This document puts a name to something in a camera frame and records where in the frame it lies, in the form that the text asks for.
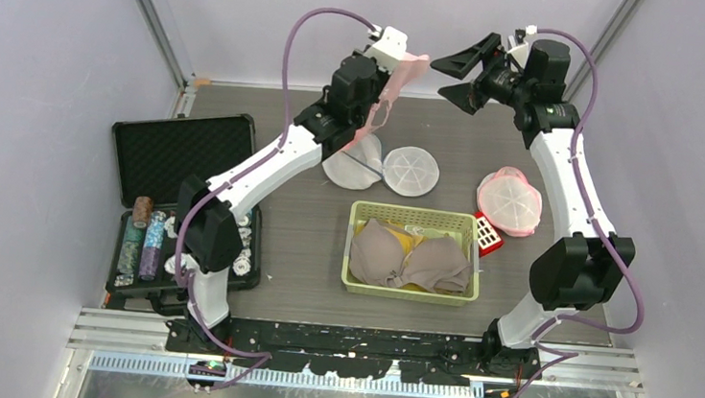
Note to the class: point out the teal poker chip stack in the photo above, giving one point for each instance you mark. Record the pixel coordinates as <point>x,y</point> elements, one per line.
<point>130,248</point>

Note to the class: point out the taupe bra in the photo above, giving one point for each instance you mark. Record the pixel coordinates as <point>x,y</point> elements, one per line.
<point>408,260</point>

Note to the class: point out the pink bra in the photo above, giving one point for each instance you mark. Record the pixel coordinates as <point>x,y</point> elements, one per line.
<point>411,68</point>

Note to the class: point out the white grey-zipper laundry bag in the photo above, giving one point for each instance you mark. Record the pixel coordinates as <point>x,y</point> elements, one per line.
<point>407,171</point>

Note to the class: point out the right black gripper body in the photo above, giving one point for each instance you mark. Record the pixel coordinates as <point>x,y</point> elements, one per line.
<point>500,84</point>

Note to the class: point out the black poker chip case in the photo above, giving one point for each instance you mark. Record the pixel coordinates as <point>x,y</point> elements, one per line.
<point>154,158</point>

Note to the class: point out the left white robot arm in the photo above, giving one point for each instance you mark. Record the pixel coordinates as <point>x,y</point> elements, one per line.
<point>208,239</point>

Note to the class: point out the green plastic basket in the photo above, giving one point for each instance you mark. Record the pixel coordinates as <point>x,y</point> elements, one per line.
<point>411,253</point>

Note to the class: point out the purple poker chip stack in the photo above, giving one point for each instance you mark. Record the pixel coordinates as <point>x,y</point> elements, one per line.
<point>151,248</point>

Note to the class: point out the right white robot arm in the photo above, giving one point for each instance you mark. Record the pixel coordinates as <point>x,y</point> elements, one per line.
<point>588,259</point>

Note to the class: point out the brown poker chip stack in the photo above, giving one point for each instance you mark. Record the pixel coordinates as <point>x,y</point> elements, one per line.
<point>141,212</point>

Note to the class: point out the white pink-zipper laundry bag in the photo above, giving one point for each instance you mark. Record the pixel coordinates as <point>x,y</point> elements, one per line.
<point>509,202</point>

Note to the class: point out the red toy block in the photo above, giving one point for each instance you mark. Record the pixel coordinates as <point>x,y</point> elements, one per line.
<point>488,239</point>

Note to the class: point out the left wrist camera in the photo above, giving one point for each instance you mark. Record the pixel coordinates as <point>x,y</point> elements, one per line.
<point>387,48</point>

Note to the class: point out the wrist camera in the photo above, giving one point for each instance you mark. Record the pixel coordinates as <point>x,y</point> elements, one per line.
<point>518,46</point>
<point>387,48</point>

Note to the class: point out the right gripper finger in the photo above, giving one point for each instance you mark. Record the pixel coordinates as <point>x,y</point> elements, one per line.
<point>464,96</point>
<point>460,64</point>

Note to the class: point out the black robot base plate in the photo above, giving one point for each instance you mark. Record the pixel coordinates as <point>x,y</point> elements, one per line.
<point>352,352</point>

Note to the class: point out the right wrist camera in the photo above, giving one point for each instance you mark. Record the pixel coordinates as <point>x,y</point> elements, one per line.
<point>518,46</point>

